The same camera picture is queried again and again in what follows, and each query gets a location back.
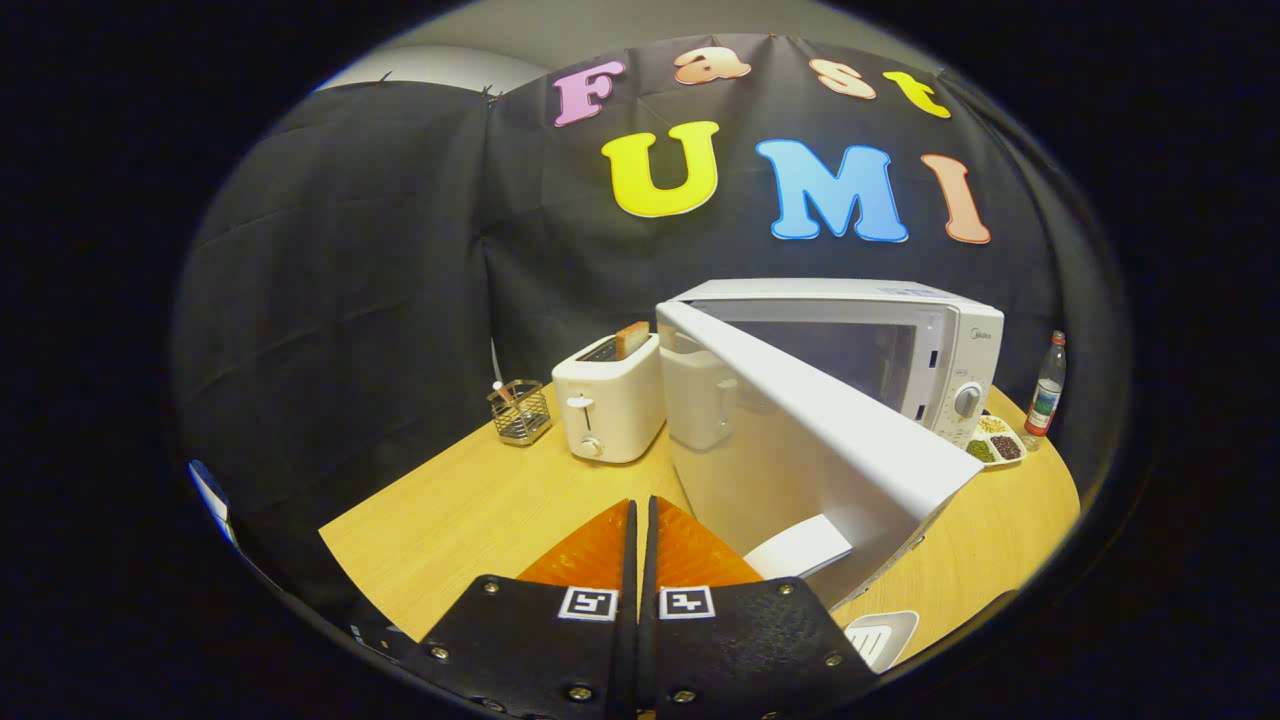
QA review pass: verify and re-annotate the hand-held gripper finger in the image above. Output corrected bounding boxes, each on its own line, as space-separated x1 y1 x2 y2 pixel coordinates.
640 495 881 720
410 498 638 720

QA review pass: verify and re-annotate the white toaster oven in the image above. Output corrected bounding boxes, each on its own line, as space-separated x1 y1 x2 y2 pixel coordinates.
655 278 1005 611

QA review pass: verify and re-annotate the small white food tray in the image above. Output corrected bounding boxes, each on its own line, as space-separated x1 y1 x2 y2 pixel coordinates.
843 610 920 674

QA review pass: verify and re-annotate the white pop-up toaster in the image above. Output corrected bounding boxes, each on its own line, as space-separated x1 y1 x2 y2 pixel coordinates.
551 332 667 465

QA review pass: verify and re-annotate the divided white bean dish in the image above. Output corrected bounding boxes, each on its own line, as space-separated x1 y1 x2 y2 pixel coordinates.
964 413 1028 471

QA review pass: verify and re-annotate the clear plastic water bottle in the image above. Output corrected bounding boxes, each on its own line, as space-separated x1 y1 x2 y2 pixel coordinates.
1022 330 1068 441

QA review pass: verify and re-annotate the wire mesh utensil holder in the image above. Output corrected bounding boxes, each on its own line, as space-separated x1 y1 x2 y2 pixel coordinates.
487 380 553 446

